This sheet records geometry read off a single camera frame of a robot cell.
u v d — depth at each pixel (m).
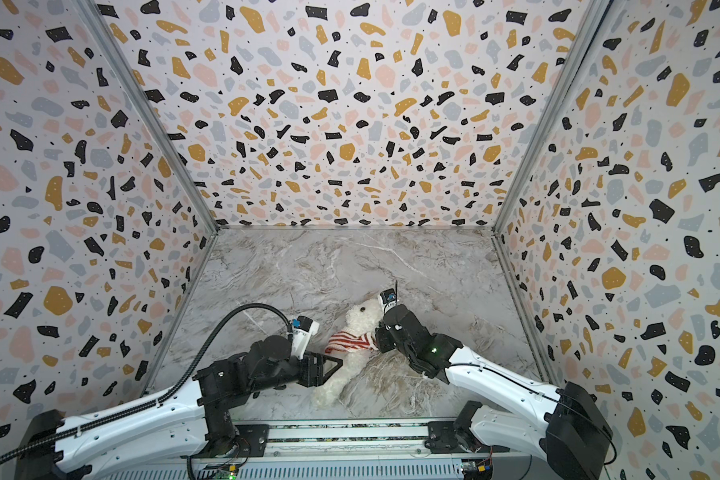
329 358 0.67
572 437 0.40
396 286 1.08
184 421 0.50
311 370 0.63
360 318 0.82
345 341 0.81
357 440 0.76
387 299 0.70
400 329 0.59
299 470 0.70
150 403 0.47
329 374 0.67
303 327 0.67
